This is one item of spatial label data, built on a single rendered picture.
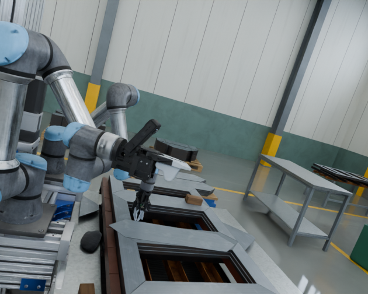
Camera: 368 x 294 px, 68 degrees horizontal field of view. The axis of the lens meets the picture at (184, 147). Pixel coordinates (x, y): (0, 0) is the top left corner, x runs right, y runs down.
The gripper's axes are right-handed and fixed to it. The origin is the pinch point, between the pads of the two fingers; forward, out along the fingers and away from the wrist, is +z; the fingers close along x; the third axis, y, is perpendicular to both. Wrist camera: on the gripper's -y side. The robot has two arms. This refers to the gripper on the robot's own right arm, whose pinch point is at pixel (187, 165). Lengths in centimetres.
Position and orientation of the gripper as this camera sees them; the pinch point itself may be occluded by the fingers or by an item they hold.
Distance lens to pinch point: 73.6
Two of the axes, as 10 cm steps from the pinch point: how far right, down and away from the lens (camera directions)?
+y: -3.1, 9.5, 0.6
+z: 9.4, 3.1, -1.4
